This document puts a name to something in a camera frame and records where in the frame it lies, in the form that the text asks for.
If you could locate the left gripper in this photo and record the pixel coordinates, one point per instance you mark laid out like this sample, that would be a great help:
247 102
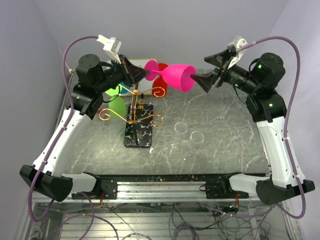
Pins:
128 69

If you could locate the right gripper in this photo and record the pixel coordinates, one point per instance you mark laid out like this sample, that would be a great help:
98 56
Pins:
222 60

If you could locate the red plastic wine glass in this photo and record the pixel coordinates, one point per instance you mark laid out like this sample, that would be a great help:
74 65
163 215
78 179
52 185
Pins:
159 86

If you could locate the pink plastic wine glass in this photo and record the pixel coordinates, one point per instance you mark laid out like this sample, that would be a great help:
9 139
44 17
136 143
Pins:
176 76

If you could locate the green plastic wine glass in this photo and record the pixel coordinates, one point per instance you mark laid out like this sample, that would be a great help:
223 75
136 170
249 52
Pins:
116 104

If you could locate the gold wine glass rack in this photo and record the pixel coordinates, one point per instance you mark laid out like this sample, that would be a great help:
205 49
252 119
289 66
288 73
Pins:
140 120

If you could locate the blue plastic wine glass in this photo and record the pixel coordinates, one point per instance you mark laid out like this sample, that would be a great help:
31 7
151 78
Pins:
124 90

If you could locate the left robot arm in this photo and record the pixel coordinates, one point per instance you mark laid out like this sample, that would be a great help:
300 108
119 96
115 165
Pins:
70 130

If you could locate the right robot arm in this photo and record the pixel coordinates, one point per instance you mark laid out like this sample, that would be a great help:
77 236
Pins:
268 111

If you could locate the gold framed mirror tray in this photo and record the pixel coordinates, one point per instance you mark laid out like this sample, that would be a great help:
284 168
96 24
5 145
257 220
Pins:
144 86

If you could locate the clear glass cup left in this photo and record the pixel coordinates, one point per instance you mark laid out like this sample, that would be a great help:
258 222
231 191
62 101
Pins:
180 130

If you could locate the clear glass cup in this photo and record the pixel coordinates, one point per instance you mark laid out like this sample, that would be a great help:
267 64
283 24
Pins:
196 140
180 130

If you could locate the clear glass cup right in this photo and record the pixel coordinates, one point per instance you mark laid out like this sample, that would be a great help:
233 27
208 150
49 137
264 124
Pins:
196 140

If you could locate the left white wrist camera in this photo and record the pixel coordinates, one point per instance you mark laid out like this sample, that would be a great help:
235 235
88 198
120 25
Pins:
111 46

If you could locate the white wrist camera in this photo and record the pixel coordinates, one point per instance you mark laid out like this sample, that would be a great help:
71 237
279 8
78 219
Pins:
111 46
234 48

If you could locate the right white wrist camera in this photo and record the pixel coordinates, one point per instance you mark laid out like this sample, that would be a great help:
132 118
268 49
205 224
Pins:
234 48

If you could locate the aluminium mounting rail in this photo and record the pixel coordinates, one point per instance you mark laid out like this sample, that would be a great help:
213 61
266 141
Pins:
174 188

